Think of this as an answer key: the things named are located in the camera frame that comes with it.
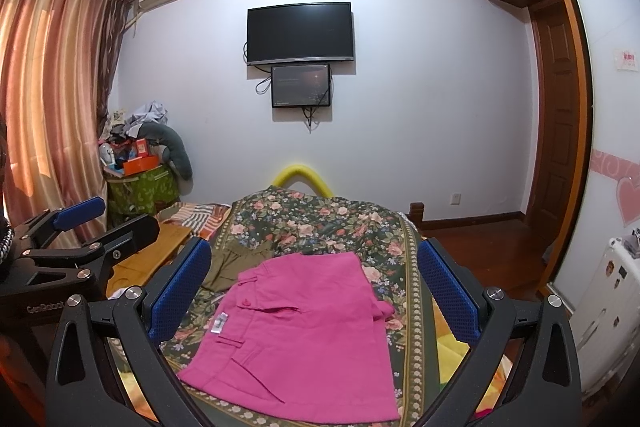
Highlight small black wall monitor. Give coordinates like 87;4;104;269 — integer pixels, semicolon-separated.
271;64;332;109

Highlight pink striped curtain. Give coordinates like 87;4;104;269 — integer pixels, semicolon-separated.
1;0;134;225

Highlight white appliance with stickers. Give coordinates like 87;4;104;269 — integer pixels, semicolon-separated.
570;230;639;398

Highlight dark floral bedspread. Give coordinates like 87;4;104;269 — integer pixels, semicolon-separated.
160;186;439;426

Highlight colourful yellow orange sheet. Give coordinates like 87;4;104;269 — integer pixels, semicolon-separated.
432;300;513;417

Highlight brown wooden door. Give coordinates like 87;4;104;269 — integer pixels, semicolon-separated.
526;0;592;296

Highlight green patterned storage box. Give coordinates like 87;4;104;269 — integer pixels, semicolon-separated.
106;165;180;227

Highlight black wall television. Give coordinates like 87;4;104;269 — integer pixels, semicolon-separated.
246;2;355;66

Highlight grey plush pillow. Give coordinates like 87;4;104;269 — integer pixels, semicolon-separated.
137;121;193;181

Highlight pile of clothes on box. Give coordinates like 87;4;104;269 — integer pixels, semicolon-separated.
98;101;168;166

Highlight orange box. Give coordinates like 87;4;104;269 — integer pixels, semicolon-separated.
122;155;160;176

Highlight pink pants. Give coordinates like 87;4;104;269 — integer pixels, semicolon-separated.
178;253;399;424

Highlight striped blanket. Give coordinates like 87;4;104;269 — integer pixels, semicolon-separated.
156;202;231;241

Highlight yellow foam tube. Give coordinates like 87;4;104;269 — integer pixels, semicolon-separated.
271;164;334;198

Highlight white sliding wardrobe door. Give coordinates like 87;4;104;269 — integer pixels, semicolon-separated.
553;0;639;307

